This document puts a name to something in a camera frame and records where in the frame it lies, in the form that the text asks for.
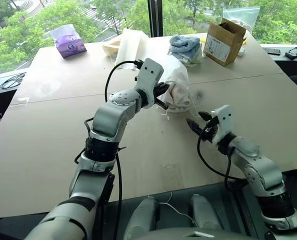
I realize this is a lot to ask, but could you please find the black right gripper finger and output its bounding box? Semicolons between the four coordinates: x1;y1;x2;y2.
186;117;204;137
198;111;213;122

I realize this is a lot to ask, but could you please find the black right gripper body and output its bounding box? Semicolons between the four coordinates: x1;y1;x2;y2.
200;115;220;144

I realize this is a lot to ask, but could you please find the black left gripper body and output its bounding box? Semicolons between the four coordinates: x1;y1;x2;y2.
151;83;165;101

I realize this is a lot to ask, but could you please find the white towel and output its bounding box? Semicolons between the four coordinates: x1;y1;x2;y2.
168;83;191;107

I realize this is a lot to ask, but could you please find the white cloth bag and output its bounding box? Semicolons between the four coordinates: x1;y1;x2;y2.
158;54;202;121

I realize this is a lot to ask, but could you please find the clear plastic zip bag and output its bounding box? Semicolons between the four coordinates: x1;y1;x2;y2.
221;5;261;34

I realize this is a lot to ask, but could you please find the stack of blue towels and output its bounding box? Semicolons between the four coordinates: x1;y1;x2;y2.
167;34;204;67

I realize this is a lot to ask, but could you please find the cream fabric pile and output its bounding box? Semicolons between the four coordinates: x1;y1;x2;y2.
114;28;150;70

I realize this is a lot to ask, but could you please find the brown cardboard box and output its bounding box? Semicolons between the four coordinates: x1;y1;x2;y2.
203;17;248;67

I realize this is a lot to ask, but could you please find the grey rounded robot leg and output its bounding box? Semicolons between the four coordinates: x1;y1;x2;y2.
122;196;160;240
189;193;223;231

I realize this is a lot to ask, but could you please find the yellow flat item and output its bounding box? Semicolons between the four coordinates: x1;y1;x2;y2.
200;38;248;45

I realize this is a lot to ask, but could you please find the smartphone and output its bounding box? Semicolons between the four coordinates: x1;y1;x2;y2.
264;47;282;55

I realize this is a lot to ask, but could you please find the purple tissue pack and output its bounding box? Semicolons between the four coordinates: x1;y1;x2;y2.
49;23;88;59

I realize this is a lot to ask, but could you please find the grey robot torso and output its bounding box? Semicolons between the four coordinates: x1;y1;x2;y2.
135;228;230;240

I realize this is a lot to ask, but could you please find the black handheld device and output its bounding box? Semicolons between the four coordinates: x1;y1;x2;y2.
284;45;297;61

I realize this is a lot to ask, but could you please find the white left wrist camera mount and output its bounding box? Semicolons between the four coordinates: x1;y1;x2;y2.
134;57;165;110

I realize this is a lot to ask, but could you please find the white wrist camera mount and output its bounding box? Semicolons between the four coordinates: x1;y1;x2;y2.
210;104;236;146
134;57;165;110

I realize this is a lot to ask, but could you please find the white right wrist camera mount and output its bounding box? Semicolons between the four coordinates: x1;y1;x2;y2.
210;104;236;146

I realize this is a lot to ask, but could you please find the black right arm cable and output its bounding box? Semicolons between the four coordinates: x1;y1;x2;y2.
196;134;247;185

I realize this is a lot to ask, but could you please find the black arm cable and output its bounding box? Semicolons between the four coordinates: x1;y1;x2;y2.
196;134;247;185
104;59;143;240

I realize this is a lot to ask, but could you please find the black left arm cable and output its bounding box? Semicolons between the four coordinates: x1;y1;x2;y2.
104;59;143;240

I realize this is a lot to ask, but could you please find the dark window frame post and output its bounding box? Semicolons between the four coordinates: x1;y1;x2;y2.
147;0;164;38

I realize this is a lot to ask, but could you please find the thin white cord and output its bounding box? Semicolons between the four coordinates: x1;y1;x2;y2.
147;191;200;226

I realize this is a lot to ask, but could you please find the thin black cable coil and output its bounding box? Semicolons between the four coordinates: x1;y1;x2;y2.
0;72;27;90

